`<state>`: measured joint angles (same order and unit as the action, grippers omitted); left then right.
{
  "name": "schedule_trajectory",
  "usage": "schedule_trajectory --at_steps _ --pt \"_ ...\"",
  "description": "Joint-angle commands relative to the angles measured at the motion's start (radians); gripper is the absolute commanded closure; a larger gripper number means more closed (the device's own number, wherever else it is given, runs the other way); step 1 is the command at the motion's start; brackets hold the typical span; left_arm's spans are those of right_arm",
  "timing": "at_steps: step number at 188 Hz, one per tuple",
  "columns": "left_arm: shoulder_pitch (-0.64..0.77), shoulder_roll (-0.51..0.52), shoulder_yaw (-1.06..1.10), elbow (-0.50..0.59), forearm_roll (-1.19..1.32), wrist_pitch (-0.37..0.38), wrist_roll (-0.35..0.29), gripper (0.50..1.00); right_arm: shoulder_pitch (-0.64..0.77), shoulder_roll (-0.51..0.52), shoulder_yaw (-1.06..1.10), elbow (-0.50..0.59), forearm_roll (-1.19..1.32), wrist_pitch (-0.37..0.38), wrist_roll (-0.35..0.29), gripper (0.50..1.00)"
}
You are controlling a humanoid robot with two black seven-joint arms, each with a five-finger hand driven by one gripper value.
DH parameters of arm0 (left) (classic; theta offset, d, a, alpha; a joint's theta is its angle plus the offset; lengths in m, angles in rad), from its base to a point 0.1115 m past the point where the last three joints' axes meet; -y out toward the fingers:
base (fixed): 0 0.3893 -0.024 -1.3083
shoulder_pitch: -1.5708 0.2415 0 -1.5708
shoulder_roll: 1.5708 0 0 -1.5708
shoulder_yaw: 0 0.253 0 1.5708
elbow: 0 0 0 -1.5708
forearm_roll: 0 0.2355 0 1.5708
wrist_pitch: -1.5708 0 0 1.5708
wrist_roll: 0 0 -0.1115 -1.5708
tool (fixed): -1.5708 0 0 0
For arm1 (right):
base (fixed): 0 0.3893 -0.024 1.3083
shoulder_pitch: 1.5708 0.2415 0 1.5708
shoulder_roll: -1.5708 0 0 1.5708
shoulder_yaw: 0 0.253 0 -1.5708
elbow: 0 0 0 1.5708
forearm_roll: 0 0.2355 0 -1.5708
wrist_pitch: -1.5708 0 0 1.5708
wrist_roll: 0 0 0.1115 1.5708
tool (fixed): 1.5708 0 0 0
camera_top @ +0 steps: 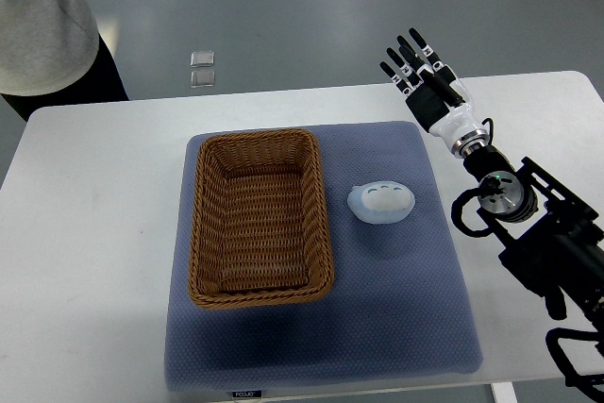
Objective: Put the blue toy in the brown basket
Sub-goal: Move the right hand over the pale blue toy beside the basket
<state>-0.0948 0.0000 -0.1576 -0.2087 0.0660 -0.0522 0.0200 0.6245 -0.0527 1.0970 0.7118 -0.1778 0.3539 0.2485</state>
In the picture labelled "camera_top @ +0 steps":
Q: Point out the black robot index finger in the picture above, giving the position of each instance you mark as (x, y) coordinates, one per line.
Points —
(429, 59)

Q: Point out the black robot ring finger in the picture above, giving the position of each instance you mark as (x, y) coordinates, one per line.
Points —
(412, 78)

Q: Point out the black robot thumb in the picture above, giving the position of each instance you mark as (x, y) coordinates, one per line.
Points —
(445, 76)

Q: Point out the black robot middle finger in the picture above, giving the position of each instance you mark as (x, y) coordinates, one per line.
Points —
(417, 64)

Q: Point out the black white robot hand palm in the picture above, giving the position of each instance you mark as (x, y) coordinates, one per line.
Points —
(456, 126)

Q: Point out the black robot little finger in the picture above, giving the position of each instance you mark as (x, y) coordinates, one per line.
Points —
(401, 83)

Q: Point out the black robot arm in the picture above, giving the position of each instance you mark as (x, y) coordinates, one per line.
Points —
(550, 238)

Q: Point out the light blue plush toy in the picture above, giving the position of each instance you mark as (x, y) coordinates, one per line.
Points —
(381, 202)

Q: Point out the brown wicker basket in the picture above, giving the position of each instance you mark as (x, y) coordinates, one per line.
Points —
(260, 234)

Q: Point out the blue padded mat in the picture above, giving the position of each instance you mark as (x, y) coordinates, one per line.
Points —
(398, 308)

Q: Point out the lower metal floor plate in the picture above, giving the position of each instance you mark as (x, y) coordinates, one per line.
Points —
(202, 78)

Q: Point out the metal floor plate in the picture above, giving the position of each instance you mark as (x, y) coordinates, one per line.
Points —
(202, 78)
(204, 58)

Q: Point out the upper metal floor plate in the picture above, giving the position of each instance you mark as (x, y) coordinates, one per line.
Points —
(204, 58)

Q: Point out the person in grey sweater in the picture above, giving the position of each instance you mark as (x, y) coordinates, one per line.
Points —
(52, 54)

